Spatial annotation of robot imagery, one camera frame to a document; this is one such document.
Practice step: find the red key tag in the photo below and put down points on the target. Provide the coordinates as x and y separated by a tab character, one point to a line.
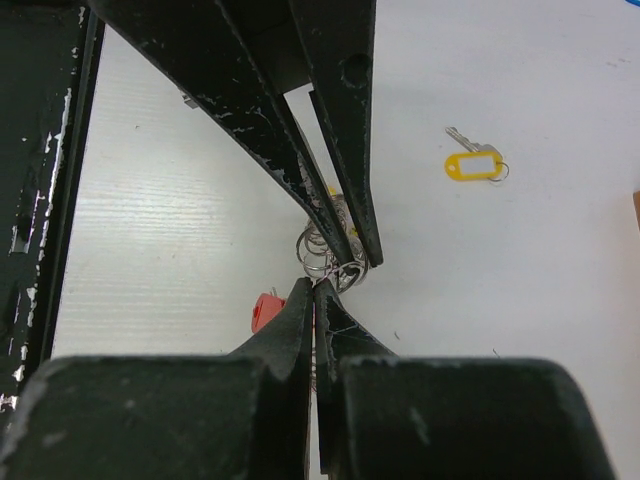
267	307

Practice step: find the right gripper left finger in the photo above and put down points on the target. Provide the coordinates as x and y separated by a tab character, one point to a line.
242	415

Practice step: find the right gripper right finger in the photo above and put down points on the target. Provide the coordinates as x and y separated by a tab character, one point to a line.
383	416

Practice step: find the key with yellow framed tag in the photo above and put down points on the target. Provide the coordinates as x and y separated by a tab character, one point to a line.
476	162

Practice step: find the metal keyring organizer yellow handle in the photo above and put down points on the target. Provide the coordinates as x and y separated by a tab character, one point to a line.
320	263

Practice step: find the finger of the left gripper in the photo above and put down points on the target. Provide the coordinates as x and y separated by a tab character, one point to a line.
197	46
337	39

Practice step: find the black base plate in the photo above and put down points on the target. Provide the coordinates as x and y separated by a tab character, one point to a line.
50	51

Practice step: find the wooden compartment tray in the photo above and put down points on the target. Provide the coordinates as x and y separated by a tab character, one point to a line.
636	203

